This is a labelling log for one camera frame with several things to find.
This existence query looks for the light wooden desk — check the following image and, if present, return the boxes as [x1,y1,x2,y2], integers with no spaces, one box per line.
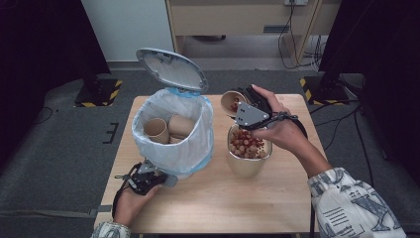
[164,0,343,68]

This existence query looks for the translucent plastic bin liner bag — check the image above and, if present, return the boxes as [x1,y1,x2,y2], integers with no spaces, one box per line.
[131,87,215,177]

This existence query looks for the black hanging power cables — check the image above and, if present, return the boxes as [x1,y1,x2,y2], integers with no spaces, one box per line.
[277,3,326,71]

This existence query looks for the stand base with yellow-black stripes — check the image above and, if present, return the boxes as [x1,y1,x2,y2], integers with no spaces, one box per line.
[299,75,351,106]
[73,78,123,108]

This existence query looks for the white grey pedal trash bin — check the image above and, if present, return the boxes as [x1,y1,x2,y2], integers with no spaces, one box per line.
[131,48,215,188]

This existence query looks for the black floor cable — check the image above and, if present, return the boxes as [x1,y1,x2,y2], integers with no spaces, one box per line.
[310,98,377,189]
[32,105,54,126]

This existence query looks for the beige container with metal rim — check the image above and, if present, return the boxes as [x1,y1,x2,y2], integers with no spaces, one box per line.
[226,123,273,179]

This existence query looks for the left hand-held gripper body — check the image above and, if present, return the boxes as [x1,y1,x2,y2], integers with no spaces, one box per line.
[127,160,160,196]

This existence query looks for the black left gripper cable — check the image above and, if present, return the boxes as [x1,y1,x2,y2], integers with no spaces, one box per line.
[111,163,142,217]

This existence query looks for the pile of nuts and dried fruit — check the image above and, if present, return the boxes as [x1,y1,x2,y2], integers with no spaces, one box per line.
[229,129,267,160]

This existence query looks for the person's right hand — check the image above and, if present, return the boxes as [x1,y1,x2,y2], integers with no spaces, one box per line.
[250,83,310,157]

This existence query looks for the person's left hand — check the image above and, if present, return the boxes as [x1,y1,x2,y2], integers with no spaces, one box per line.
[112,184,162,228]

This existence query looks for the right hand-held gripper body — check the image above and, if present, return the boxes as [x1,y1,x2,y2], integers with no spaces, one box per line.
[235,84,273,130]

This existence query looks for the white cabinet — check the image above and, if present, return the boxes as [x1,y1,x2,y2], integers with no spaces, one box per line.
[81,0,176,63]

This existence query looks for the dark curtain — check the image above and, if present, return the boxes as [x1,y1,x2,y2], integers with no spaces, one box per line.
[0,0,112,173]
[318,0,420,186]

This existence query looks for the dark grey desk label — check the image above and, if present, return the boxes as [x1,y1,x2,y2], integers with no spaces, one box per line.
[262,24,290,34]

